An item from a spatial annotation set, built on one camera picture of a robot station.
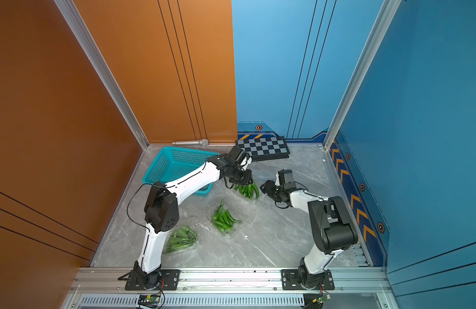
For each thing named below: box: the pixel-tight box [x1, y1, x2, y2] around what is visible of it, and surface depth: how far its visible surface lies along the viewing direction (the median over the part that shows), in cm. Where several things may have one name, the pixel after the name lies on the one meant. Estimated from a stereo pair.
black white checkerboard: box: [235, 135, 291, 162], surface depth 118 cm
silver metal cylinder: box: [171, 139, 210, 147], surface depth 122 cm
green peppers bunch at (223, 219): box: [212, 198, 240, 233], surface depth 88 cm
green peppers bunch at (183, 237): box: [165, 225, 198, 254], surface depth 81 cm
